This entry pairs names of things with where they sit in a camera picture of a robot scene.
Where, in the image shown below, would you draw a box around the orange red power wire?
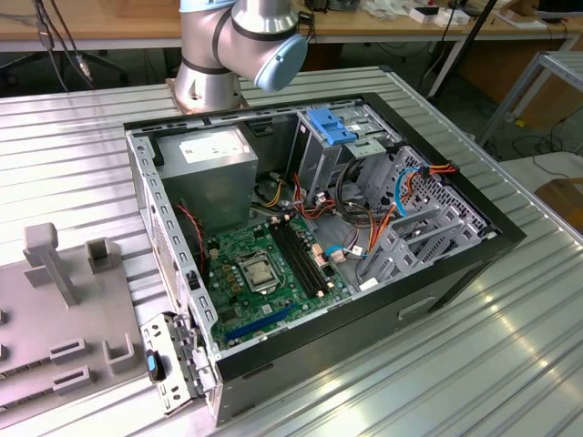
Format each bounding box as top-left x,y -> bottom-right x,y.
363,163 -> 458,256

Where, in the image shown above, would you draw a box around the grey metal disk bay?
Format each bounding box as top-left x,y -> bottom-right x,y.
357,145 -> 498,293

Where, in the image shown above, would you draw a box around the black RAM slot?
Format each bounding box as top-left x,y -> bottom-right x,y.
268,222 -> 316,300
286,218 -> 332,293
274,221 -> 322,298
281,219 -> 327,296

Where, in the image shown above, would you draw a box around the CPU socket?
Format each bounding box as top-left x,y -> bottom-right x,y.
234,252 -> 280,296

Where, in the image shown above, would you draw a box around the grey optical drive cage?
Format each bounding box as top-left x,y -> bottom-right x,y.
293,102 -> 403,207

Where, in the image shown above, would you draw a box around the grey power supply unit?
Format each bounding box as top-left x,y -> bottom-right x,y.
154,127 -> 261,238

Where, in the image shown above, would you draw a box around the blue plastic drive latch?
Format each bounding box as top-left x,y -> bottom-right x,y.
307,107 -> 360,147

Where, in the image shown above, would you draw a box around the blue expansion slot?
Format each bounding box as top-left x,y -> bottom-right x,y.
226,303 -> 295,342

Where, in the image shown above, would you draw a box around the green motherboard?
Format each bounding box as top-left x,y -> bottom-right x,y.
204,213 -> 354,351

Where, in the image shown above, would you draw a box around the black open PC case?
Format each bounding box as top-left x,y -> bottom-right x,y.
122,90 -> 528,427

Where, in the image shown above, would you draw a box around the black and blue latch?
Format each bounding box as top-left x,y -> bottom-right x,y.
144,349 -> 167,381

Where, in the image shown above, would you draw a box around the grey parts rack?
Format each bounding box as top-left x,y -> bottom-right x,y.
0,222 -> 152,411

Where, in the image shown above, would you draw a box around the white boxes on desk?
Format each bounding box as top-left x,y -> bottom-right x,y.
408,5 -> 470,27

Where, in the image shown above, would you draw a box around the brown cardboard box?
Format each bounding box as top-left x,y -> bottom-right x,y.
535,178 -> 583,227

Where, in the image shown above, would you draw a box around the wooden desk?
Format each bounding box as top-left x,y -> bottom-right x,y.
0,0 -> 583,54

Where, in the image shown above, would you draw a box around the bundled power supply wires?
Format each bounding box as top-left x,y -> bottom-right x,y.
254,171 -> 382,231

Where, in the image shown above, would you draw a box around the blue data wire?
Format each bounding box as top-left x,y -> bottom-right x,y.
393,167 -> 419,219

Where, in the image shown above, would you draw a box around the silver rear slot bracket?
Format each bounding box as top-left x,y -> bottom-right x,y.
139,311 -> 220,416

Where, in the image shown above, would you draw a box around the aluminium frame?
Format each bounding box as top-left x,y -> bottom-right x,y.
477,49 -> 583,149

